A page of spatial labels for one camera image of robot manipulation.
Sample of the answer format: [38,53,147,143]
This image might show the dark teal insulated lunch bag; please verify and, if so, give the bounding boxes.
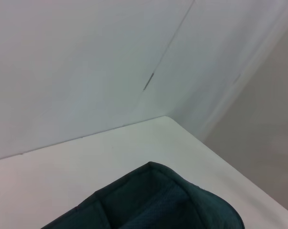
[40,161,245,229]

